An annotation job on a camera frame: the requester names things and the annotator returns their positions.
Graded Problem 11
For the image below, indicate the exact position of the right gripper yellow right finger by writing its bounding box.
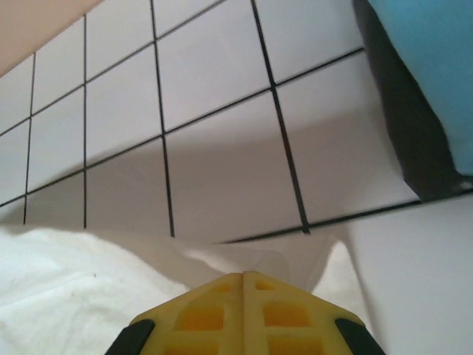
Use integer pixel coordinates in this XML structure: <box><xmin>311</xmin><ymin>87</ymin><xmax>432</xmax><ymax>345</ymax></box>
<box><xmin>243</xmin><ymin>271</ymin><xmax>387</xmax><ymax>355</ymax></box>

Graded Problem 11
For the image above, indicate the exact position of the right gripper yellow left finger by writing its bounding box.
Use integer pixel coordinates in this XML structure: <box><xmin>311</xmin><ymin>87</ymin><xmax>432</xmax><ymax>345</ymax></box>
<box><xmin>106</xmin><ymin>271</ymin><xmax>245</xmax><ymax>355</ymax></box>

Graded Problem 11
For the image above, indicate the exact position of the white t-shirt with robot print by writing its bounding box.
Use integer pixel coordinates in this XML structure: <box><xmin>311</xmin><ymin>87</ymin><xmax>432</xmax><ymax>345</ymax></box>
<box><xmin>0</xmin><ymin>226</ymin><xmax>370</xmax><ymax>355</ymax></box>

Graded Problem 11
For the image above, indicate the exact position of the dark grey folded t-shirt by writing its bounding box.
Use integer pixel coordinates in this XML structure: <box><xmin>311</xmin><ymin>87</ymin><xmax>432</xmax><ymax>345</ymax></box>
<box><xmin>350</xmin><ymin>0</ymin><xmax>473</xmax><ymax>203</ymax></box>

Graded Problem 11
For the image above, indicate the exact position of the light blue folded t-shirt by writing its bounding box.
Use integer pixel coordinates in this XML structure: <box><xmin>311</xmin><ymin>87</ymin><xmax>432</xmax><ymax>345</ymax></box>
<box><xmin>364</xmin><ymin>0</ymin><xmax>473</xmax><ymax>182</ymax></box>

